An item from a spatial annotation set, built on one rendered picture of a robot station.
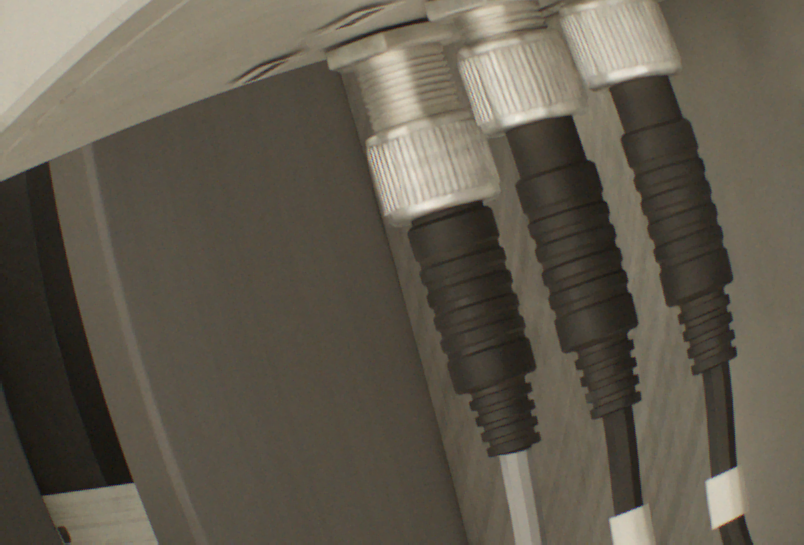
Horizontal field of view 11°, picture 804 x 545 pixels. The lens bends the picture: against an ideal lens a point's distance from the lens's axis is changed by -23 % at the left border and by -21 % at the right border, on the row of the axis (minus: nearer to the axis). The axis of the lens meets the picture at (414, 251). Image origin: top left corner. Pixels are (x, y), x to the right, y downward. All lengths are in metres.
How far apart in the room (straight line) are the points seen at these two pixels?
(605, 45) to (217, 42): 0.05
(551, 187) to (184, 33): 0.07
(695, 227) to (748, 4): 0.05
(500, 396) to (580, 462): 0.07
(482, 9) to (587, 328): 0.04
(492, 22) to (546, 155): 0.02
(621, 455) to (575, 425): 0.09
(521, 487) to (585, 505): 0.06
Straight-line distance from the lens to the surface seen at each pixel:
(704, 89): 0.67
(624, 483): 0.64
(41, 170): 1.72
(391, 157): 0.67
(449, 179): 0.67
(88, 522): 1.63
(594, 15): 0.61
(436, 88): 0.68
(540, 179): 0.64
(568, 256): 0.64
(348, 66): 0.68
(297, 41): 0.66
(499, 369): 0.67
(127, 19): 0.53
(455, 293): 0.67
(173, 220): 0.77
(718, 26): 0.66
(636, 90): 0.61
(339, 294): 0.78
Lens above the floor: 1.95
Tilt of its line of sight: 40 degrees down
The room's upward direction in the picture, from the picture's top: 5 degrees clockwise
